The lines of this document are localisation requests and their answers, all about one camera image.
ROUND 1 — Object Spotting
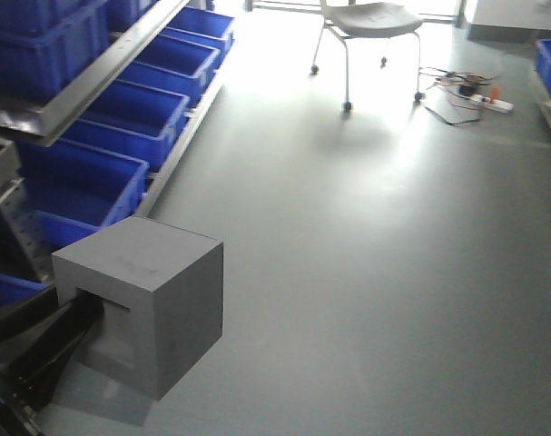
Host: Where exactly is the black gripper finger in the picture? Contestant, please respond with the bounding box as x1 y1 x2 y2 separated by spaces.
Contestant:
5 292 103 409

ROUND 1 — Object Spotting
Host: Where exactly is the gray hollow cube base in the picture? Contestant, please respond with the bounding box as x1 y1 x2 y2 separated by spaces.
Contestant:
52 216 223 400

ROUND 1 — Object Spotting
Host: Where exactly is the blue bin lower shelf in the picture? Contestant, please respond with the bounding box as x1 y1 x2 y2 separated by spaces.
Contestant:
17 140 149 227

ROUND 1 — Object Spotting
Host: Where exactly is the white power strip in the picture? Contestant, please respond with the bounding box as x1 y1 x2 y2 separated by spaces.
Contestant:
469 94 514 114

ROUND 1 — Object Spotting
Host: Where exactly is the background steel shelf rack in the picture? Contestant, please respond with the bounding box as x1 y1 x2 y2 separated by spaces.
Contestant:
0 1 224 282

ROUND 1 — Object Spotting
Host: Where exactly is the gray office chair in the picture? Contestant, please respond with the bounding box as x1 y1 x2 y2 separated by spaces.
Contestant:
310 1 425 114

